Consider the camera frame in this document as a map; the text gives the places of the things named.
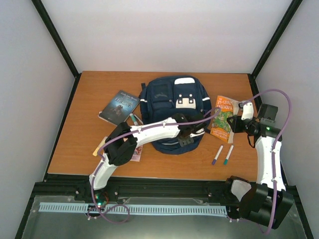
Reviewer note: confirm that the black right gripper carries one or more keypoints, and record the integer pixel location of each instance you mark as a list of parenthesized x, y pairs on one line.
[(236, 127)]

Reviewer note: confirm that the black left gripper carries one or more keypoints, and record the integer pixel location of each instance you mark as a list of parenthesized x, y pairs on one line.
[(185, 143)]

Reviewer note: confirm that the orange treehouse paperback book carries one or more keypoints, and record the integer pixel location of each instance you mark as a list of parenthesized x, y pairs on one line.
[(220, 128)]

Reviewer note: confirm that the navy blue student backpack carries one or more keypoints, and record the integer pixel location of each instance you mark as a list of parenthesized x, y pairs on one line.
[(165, 96)]

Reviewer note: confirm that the dark blue Wuthering Heights book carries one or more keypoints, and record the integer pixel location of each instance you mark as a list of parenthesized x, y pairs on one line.
[(119, 108)]

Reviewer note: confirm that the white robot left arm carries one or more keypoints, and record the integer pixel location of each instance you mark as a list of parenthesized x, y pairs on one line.
[(175, 135)]

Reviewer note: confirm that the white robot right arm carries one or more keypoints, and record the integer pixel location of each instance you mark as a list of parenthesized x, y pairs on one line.
[(266, 202)]

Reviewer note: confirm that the purple capped white marker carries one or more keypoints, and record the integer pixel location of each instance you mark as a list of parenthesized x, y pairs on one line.
[(217, 155)]

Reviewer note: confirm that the green capped white marker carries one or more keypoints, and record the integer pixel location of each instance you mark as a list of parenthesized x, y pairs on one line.
[(228, 154)]

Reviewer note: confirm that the white green glue stick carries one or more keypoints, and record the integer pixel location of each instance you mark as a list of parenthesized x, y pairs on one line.
[(133, 119)]

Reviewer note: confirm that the yellow highlighter pen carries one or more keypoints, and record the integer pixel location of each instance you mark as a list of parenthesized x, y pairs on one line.
[(97, 151)]

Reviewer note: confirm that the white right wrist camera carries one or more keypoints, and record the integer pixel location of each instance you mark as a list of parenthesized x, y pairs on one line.
[(247, 110)]

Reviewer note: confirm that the light blue slotted cable duct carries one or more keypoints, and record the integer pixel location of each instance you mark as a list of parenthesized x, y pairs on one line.
[(143, 210)]

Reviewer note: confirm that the black frame post right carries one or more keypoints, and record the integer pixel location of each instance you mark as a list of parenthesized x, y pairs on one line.
[(287, 17)]

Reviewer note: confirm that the black frame post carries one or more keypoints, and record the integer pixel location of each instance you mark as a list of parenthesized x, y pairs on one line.
[(287, 17), (46, 19)]

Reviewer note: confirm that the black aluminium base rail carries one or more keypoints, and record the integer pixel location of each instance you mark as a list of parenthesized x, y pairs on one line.
[(121, 187)]

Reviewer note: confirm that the black frame post left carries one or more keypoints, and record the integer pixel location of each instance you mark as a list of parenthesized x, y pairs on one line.
[(46, 19)]

